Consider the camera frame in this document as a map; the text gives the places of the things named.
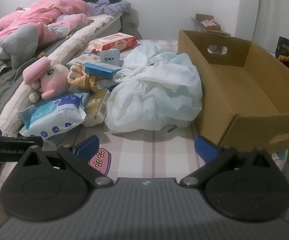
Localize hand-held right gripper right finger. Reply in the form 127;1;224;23
180;135;275;188

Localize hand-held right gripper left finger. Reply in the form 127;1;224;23
22;135;114;188

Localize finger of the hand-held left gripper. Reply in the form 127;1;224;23
0;134;44;148

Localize gold tissue pack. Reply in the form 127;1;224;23
82;89;111;128

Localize blue white tissue pack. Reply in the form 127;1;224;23
19;91;90;140

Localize large brown cardboard box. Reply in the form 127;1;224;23
177;29;289;153

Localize pink plush toy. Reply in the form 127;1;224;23
29;64;71;103

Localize orange striped sock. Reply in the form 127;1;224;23
67;64;102;92

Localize pink plaid bed sheet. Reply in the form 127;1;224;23
0;39;288;183

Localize white plastic bag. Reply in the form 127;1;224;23
104;41;203;134

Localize blue carton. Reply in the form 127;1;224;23
83;62;122;80

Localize grey pillow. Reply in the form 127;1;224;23
0;24;41;69

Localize white fringed blanket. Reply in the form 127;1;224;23
0;15;121;130

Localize red wet wipes pack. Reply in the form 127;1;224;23
87;33;138;53

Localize small open cardboard box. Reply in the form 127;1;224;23
191;14;231;37

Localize pink quilt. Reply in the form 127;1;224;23
0;0;92;60

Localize small black box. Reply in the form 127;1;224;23
276;36;289;70

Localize grey bedside cabinet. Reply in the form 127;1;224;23
121;9;140;39

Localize purple clothes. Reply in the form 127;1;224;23
87;0;131;17

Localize white curtain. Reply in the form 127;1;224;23
254;0;289;55

